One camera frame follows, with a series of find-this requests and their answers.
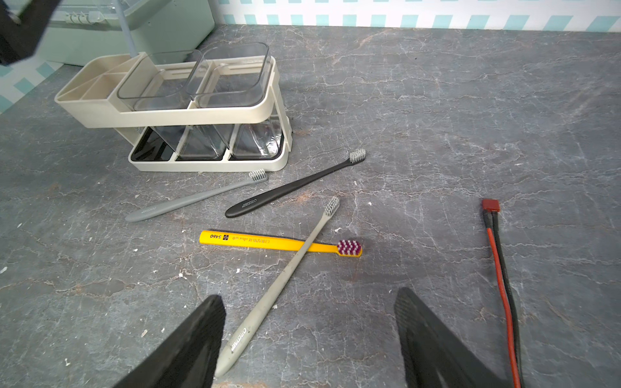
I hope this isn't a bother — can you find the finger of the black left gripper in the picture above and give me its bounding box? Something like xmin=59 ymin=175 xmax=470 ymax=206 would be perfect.
xmin=1 ymin=0 xmax=61 ymax=66

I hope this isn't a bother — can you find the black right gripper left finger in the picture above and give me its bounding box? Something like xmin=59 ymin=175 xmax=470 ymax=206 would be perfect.
xmin=116 ymin=295 xmax=226 ymax=387

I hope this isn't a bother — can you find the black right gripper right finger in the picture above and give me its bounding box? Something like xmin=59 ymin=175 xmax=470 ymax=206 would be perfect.
xmin=394 ymin=287 xmax=509 ymax=387

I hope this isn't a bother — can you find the beige toothbrush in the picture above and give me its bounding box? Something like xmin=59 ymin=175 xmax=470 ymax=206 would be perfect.
xmin=214 ymin=197 xmax=340 ymax=378

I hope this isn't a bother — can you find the yellow toothbrush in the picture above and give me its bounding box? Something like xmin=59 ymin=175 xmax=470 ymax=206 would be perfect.
xmin=199 ymin=231 xmax=362 ymax=258

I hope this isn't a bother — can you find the grey toothbrush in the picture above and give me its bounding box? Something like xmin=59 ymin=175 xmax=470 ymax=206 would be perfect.
xmin=125 ymin=169 xmax=268 ymax=222

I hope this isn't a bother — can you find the black toothbrush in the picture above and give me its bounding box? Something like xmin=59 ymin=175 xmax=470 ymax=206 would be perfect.
xmin=225 ymin=149 xmax=366 ymax=218

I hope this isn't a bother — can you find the beige toothbrush holder rack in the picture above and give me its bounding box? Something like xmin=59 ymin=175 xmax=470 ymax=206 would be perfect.
xmin=55 ymin=42 xmax=293 ymax=172

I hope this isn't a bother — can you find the green storage box clear lid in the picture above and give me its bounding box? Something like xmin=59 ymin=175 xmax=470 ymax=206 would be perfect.
xmin=5 ymin=0 xmax=215 ymax=66

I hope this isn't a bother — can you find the red black connector cable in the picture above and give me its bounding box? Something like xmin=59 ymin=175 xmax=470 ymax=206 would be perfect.
xmin=481 ymin=198 xmax=526 ymax=388

